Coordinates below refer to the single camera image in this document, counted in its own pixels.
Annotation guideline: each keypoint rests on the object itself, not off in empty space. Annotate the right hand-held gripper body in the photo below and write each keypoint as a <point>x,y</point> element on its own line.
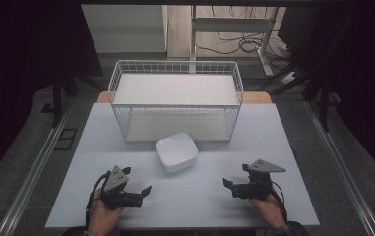
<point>259,183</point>

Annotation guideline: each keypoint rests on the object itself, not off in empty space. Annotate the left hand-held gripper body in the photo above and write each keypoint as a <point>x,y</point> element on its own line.
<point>116,183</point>

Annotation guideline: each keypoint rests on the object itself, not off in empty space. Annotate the person's right hand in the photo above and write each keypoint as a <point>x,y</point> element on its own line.
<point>268,209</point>

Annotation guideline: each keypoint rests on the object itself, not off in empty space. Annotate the person's left hand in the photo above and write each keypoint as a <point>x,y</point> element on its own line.
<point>104,214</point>

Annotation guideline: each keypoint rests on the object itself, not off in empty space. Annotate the white square bowl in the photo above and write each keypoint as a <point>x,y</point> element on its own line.
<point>176,151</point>

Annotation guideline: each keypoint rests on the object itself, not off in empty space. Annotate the wooden board under table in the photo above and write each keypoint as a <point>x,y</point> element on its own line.
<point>257,97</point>

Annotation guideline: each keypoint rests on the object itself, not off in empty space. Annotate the white power strip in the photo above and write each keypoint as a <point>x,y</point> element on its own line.
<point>287,77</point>

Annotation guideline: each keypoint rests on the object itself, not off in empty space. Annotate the black stand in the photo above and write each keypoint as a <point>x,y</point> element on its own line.
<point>323,95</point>
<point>57,98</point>

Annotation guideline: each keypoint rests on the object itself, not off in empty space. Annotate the white cabinet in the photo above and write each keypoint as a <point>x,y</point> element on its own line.
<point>126,28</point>

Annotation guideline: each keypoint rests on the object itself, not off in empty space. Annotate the metal floor rail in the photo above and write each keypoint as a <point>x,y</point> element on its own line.
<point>27,183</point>
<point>342,170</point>

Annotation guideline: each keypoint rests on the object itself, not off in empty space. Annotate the white metal desk frame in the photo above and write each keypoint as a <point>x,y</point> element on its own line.
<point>231,24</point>

